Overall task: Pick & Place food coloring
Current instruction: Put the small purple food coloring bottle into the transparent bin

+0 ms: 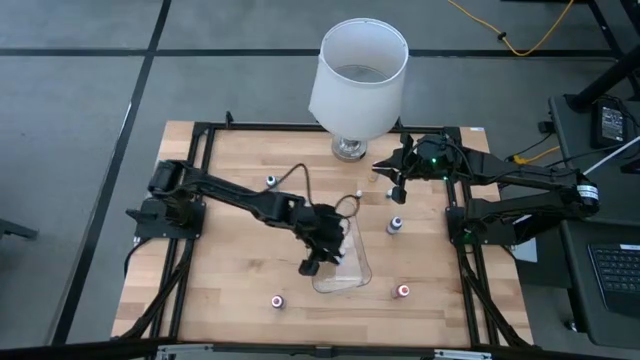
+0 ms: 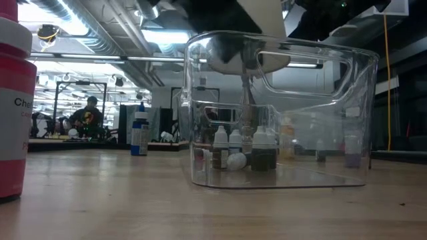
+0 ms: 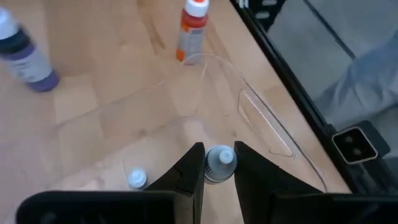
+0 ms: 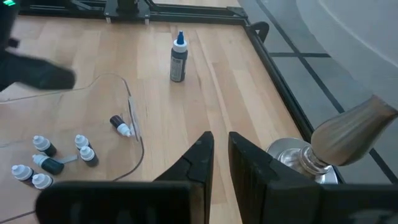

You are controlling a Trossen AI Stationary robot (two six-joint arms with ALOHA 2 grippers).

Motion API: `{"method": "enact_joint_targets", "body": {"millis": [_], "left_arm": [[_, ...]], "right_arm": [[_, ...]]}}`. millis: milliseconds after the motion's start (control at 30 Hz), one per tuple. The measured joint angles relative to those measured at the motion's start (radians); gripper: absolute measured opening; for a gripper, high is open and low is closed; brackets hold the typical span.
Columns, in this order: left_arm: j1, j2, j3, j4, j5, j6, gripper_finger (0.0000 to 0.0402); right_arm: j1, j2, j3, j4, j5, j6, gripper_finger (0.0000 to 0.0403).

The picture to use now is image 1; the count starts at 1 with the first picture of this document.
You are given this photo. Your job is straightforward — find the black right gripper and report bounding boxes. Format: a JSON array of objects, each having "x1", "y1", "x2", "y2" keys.
[{"x1": 371, "y1": 133, "x2": 439, "y2": 205}]

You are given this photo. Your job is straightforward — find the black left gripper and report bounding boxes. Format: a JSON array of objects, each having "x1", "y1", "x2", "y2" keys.
[{"x1": 298, "y1": 203, "x2": 351, "y2": 277}]

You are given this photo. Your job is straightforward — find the clear plastic bin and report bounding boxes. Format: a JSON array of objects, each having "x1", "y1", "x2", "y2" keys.
[{"x1": 309, "y1": 198, "x2": 374, "y2": 295}]

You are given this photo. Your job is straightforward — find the white shade table lamp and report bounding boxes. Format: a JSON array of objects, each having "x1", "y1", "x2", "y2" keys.
[{"x1": 307, "y1": 18, "x2": 410, "y2": 163}]

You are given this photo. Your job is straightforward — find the yellow power plug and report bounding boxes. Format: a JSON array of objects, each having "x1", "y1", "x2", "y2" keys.
[{"x1": 510, "y1": 144, "x2": 562, "y2": 173}]

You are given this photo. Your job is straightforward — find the white paper sheet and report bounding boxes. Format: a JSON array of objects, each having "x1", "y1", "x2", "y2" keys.
[{"x1": 512, "y1": 239, "x2": 540, "y2": 265}]

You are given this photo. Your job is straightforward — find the black power adapter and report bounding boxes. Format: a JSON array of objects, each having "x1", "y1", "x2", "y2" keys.
[{"x1": 591, "y1": 98, "x2": 630, "y2": 150}]

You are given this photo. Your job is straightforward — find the black metal stand beam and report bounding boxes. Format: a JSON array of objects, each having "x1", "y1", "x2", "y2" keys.
[{"x1": 564, "y1": 0, "x2": 640, "y2": 114}]

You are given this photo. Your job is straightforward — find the dark grey side table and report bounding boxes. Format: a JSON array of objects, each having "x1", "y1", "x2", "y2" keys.
[{"x1": 548, "y1": 93, "x2": 640, "y2": 226}]

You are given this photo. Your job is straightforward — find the black laptop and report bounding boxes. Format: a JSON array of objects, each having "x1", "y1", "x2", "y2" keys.
[{"x1": 563, "y1": 222, "x2": 640, "y2": 350}]

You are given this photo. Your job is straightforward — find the black stand foot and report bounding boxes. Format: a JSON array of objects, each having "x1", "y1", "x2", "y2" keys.
[{"x1": 0, "y1": 218, "x2": 40, "y2": 242}]

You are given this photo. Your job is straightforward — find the dark wrist camera cable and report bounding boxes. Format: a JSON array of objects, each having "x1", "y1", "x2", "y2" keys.
[{"x1": 272, "y1": 163, "x2": 362, "y2": 219}]

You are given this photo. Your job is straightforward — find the yellow extension cable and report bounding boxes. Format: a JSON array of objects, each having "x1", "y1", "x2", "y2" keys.
[{"x1": 447, "y1": 0, "x2": 576, "y2": 57}]

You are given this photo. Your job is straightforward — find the silver metal bracket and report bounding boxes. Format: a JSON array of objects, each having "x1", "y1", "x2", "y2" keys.
[
  {"x1": 155, "y1": 343, "x2": 215, "y2": 359},
  {"x1": 433, "y1": 348, "x2": 494, "y2": 360}
]

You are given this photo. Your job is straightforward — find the white cable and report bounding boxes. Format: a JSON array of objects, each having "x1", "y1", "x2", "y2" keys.
[{"x1": 582, "y1": 134, "x2": 640, "y2": 176}]

